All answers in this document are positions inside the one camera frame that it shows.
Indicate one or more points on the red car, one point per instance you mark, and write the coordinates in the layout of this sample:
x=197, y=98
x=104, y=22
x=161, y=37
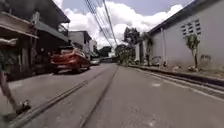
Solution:
x=68, y=60

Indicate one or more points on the dark building with awning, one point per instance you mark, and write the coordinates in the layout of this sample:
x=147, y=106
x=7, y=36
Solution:
x=33, y=33

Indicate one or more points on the small palm tree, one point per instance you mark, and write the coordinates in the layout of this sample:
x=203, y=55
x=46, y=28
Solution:
x=147, y=43

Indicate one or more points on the grey two-storey building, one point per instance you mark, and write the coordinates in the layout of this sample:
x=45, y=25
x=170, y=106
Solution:
x=80, y=38

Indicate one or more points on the raised concrete pavement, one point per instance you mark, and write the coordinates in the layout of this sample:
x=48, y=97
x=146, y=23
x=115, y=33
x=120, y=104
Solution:
x=186, y=75

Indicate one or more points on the group of dark trees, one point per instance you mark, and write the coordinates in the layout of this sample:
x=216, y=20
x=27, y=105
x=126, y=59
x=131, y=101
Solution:
x=130, y=36

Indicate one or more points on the white building with vent blocks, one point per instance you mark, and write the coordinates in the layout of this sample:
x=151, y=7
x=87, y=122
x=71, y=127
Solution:
x=206, y=43

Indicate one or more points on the pale car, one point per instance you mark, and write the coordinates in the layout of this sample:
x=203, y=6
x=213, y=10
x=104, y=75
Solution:
x=95, y=62

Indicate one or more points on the grey concrete road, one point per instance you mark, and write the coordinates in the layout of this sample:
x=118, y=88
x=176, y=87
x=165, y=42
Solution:
x=133, y=100

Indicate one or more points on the dark round tree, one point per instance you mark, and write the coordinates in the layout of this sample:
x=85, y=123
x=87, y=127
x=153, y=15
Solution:
x=105, y=51

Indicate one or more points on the small slender tree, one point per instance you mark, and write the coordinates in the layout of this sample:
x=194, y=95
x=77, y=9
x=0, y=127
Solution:
x=192, y=43

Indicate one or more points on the person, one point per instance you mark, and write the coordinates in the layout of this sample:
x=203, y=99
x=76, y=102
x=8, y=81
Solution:
x=4, y=83

